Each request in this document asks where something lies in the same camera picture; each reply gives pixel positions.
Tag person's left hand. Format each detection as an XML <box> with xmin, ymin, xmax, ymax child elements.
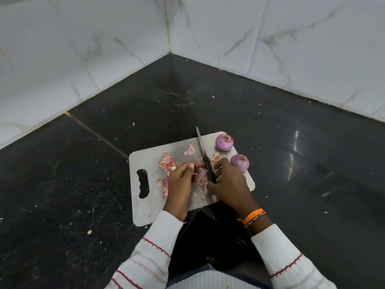
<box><xmin>162</xmin><ymin>161</ymin><xmax>207</xmax><ymax>222</ymax></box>

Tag person's right hand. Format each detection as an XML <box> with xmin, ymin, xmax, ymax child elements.
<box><xmin>206</xmin><ymin>157</ymin><xmax>261</xmax><ymax>221</ymax></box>

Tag purple onion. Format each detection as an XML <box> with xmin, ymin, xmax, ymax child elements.
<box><xmin>215</xmin><ymin>134</ymin><xmax>235</xmax><ymax>152</ymax></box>
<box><xmin>230</xmin><ymin>153</ymin><xmax>250</xmax><ymax>172</ymax></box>

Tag black handled kitchen knife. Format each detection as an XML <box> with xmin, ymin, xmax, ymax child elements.
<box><xmin>196</xmin><ymin>126</ymin><xmax>218</xmax><ymax>184</ymax></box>

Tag person's left forearm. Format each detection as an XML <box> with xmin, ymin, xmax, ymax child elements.
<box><xmin>105</xmin><ymin>210</ymin><xmax>184</xmax><ymax>289</ymax></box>

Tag person's right forearm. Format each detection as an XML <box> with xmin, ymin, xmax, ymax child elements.
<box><xmin>245</xmin><ymin>212</ymin><xmax>337</xmax><ymax>289</ymax></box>

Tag orange thread wristband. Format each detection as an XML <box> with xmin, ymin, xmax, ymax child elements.
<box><xmin>237</xmin><ymin>208</ymin><xmax>264</xmax><ymax>226</ymax></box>

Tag steel cutting board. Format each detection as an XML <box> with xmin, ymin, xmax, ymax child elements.
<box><xmin>128</xmin><ymin>131</ymin><xmax>256</xmax><ymax>227</ymax></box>

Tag blue denim trousers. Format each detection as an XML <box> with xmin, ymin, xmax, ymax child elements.
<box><xmin>168</xmin><ymin>263</ymin><xmax>216</xmax><ymax>282</ymax></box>

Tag white red striped sweater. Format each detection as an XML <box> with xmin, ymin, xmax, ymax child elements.
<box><xmin>167</xmin><ymin>269</ymin><xmax>271</xmax><ymax>289</ymax></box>

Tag beaded bracelet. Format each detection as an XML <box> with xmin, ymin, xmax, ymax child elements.
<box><xmin>245</xmin><ymin>212</ymin><xmax>267</xmax><ymax>228</ymax></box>

